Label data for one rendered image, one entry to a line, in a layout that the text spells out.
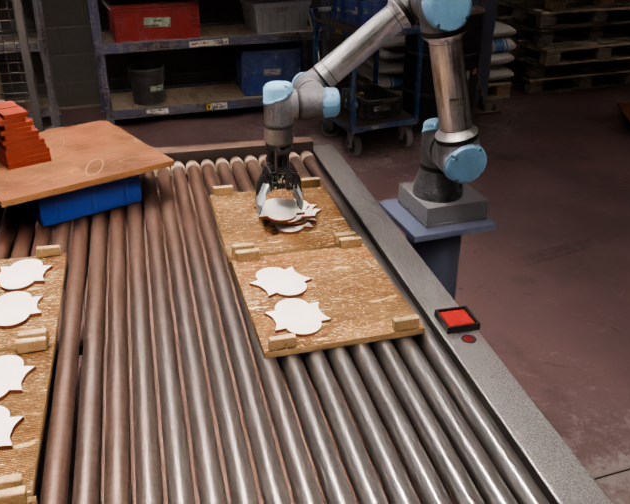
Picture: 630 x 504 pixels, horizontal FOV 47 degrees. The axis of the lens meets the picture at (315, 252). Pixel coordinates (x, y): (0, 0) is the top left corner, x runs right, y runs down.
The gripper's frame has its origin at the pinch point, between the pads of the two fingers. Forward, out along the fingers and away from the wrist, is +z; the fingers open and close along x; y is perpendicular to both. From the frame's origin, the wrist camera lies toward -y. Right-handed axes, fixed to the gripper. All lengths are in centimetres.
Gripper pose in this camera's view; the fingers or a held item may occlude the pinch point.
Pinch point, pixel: (279, 209)
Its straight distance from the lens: 200.7
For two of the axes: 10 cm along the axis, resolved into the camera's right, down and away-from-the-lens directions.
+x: 9.7, -1.1, 2.1
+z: 0.0, 8.9, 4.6
